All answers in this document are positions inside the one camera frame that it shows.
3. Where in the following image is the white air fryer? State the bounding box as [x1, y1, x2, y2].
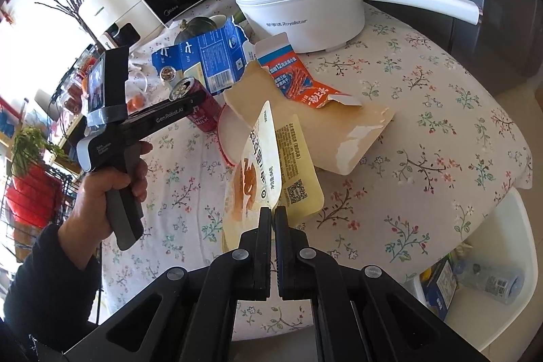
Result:
[78, 0, 165, 50]

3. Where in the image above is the green plant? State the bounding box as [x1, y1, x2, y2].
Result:
[11, 127, 65, 177]

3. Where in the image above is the red drink can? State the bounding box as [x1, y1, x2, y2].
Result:
[170, 77, 224, 134]

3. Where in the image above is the person's left hand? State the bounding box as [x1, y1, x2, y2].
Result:
[57, 141, 153, 274]

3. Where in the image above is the clear plastic bottle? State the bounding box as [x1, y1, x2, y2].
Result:
[454, 256, 526, 306]

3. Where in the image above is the blue packet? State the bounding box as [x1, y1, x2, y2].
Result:
[420, 258, 460, 323]

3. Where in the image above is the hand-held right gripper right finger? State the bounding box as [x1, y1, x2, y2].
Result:
[274, 206, 489, 362]

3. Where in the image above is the torn blue carton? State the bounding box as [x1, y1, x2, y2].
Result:
[152, 16, 252, 96]

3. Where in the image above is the white trash bin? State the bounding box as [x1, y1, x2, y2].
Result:
[403, 186, 540, 340]

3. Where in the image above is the red label snack jar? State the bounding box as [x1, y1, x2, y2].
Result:
[59, 57, 91, 113]

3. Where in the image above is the person's left forearm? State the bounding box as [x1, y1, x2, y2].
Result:
[0, 224, 103, 362]

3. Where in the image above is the beige kraft pouch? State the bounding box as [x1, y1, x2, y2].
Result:
[223, 61, 396, 176]

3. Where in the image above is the black wire rack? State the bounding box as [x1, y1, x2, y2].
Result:
[0, 158, 86, 262]

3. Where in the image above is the white red snack box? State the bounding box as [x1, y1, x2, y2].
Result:
[255, 35, 362, 109]

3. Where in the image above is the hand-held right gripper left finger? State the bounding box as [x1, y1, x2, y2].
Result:
[63, 207, 274, 362]

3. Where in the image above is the white red-rimmed bowl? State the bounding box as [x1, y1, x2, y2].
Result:
[216, 104, 252, 168]

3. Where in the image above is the pale yellow food packet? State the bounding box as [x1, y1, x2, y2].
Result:
[221, 100, 325, 256]

